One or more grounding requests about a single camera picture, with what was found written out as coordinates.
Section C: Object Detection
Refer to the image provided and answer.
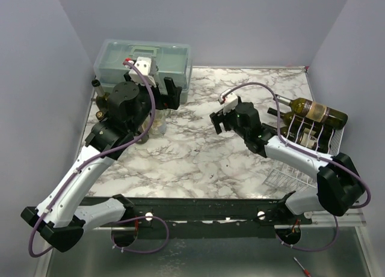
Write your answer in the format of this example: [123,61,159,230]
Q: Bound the white wire wine rack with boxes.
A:
[264,113,343,193]

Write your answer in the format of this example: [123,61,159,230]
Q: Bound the red handled screwdriver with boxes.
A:
[293,257,312,277]

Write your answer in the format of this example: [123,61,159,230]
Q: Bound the translucent green storage box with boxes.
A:
[94,39,193,103]

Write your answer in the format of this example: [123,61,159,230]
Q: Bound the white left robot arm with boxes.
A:
[21,76,182,257]

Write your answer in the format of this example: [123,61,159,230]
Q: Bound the tall clear glass bottle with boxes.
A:
[152,73,167,136]

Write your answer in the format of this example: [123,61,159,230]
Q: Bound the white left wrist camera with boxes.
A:
[123,56,156,87]

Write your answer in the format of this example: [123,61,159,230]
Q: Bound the wine bottle on rack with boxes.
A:
[267,108,302,126]
[276,94,348,130]

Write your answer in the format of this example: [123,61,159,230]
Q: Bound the clear flat liquor bottle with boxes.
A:
[95,111,108,121]

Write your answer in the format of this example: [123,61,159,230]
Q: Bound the green wine bottle silver neck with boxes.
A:
[91,79,109,111]

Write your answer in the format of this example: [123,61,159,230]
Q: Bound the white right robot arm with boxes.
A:
[210,102,365,224]

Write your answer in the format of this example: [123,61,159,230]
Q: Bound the small clear black-capped bottle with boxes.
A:
[149,110,167,136]

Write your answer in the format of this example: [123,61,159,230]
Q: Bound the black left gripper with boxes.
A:
[125,72,180,133]

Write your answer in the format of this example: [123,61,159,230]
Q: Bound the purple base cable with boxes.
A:
[112,215,171,254]
[275,213,339,251]

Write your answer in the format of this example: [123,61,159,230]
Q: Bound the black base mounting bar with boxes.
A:
[114,194,312,239]

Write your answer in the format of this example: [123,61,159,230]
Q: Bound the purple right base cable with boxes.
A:
[275,213,339,251]

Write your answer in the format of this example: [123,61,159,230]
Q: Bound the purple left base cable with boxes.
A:
[112,215,171,254]

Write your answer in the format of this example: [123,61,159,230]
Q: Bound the top wine bottle on rack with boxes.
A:
[276,94,348,130]

